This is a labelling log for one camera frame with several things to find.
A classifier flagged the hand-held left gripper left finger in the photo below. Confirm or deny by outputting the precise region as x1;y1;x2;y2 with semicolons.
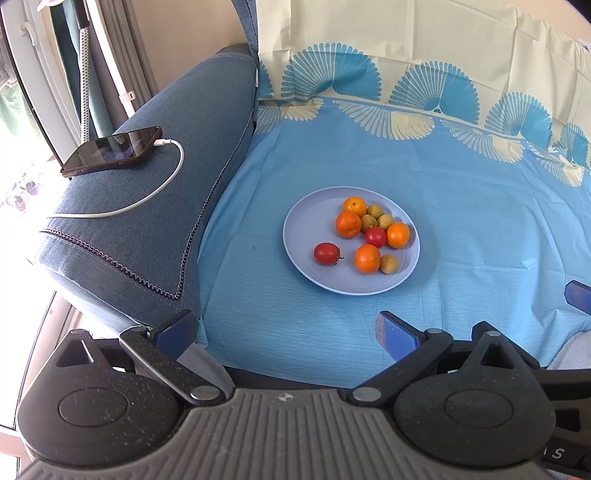
55;309;227;407

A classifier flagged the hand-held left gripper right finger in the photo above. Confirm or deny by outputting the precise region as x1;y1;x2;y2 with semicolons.
348;311;540;407

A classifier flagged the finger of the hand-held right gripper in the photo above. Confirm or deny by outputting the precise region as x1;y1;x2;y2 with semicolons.
564;279;591;319

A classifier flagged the pale blue plate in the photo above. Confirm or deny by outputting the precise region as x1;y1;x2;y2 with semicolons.
283;186;421;295

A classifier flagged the pale blue cloth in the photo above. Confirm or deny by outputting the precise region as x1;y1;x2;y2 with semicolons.
547;330;591;370

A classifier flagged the blue fabric sofa armrest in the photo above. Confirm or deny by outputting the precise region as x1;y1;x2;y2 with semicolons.
28;44;259;333

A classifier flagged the blue fan-print bed sheet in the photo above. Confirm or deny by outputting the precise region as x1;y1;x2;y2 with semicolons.
194;0;591;374

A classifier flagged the black smartphone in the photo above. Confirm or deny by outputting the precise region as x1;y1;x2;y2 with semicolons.
60;126;164;178

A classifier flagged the dark green curtain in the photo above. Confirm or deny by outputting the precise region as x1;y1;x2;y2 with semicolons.
48;0;112;139

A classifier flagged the blue sofa back cushion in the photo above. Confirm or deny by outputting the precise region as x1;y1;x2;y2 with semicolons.
231;0;259;51

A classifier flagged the white charging cable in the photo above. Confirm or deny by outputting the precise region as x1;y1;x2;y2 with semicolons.
46;137;185;220

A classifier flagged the white dotted strap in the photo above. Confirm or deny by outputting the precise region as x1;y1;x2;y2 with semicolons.
79;28;91;141

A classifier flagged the white wall pipe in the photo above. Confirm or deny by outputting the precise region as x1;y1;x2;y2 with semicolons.
90;0;137;116

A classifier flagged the white window frame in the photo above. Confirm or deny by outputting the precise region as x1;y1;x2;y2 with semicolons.
0;0;88;160

